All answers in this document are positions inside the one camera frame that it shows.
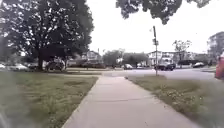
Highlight grass lawn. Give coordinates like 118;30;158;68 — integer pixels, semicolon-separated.
0;70;100;128

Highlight thin tree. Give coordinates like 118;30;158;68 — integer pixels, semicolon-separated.
172;39;193;64

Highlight grey concrete sidewalk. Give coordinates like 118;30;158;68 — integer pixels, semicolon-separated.
61;75;201;128

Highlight dark vehicle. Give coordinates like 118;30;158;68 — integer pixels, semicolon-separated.
45;59;67;72

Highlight grey asphalt road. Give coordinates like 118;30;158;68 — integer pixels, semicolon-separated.
66;67;218;81

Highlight large dark leafy tree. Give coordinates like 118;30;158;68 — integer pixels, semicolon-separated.
0;0;95;72

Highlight grass verge strip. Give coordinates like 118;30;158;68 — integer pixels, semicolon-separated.
125;74;224;128

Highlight pole with signs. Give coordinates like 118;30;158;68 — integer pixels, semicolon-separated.
151;25;160;77

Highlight red vehicle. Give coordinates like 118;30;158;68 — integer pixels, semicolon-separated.
214;52;224;80

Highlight pale parked car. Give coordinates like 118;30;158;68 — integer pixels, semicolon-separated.
5;63;32;72

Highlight overhanging tree branches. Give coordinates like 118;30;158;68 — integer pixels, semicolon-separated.
115;0;213;26

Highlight dark truck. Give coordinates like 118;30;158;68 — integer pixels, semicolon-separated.
154;58;177;72

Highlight house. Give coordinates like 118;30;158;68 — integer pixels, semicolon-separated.
67;50;103;69

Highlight white building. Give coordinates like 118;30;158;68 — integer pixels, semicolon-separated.
147;50;198;67

